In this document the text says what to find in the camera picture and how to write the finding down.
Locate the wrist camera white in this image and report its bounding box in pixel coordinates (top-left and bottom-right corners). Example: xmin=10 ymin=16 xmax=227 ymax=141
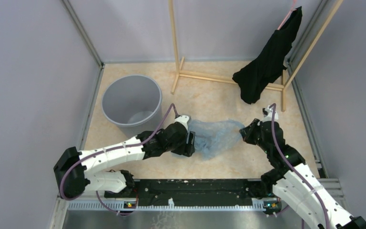
xmin=174 ymin=115 xmax=191 ymax=130
xmin=261 ymin=107 xmax=279 ymax=122

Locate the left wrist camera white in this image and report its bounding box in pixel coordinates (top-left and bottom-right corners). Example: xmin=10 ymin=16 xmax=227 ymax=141
xmin=174 ymin=115 xmax=191 ymax=130

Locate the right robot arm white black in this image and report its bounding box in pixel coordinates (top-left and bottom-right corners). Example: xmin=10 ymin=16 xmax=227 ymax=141
xmin=239 ymin=119 xmax=366 ymax=229

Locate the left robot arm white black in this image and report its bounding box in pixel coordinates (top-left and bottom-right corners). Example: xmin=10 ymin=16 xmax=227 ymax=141
xmin=53 ymin=121 xmax=195 ymax=200

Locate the white slotted cable duct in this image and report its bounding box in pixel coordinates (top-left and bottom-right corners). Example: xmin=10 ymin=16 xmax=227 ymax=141
xmin=68 ymin=198 xmax=276 ymax=211

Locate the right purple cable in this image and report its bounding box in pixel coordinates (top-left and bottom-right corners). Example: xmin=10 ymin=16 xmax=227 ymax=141
xmin=268 ymin=103 xmax=332 ymax=229

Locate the wooden clothes rack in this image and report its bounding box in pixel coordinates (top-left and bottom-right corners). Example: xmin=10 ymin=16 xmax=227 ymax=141
xmin=168 ymin=0 xmax=343 ymax=112

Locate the black hanging garment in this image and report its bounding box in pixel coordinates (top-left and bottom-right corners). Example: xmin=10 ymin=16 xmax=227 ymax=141
xmin=232 ymin=6 xmax=303 ymax=104

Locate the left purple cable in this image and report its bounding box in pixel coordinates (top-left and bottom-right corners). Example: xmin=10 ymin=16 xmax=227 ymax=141
xmin=58 ymin=103 xmax=180 ymax=216

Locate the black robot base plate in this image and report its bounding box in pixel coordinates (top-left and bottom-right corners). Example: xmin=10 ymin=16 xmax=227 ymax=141
xmin=104 ymin=179 xmax=283 ymax=210

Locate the grey plastic trash bin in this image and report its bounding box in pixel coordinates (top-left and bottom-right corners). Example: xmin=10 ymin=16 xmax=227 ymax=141
xmin=102 ymin=75 xmax=163 ymax=127

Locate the pink clothes hanger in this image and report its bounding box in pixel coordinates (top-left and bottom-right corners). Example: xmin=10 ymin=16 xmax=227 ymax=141
xmin=277 ymin=0 xmax=297 ymax=30

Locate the light blue trash bag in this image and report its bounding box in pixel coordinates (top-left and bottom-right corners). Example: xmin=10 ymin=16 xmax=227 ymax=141
xmin=188 ymin=119 xmax=245 ymax=160

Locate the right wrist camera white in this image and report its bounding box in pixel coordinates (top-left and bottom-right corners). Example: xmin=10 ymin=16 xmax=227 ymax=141
xmin=261 ymin=107 xmax=279 ymax=122

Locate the purple cable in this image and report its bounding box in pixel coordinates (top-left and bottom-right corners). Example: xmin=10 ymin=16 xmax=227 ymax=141
xmin=268 ymin=103 xmax=332 ymax=229
xmin=58 ymin=103 xmax=180 ymax=216

